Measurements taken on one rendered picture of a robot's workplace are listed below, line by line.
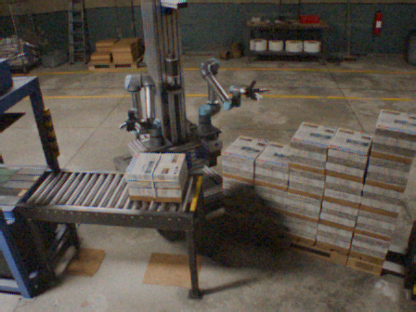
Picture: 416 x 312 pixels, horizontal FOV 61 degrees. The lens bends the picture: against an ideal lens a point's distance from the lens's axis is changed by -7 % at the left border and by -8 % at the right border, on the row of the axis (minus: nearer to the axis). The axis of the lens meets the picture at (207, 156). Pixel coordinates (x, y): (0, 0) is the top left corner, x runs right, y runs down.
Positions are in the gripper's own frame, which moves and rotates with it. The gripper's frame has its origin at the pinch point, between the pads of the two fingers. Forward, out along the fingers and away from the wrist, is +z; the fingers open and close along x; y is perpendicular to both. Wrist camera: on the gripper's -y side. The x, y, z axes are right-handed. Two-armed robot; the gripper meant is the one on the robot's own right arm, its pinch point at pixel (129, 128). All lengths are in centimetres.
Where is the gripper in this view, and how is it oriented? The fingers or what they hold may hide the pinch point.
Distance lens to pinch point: 273.7
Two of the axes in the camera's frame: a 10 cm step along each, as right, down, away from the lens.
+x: -9.9, -0.5, -1.1
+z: 0.7, 4.8, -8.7
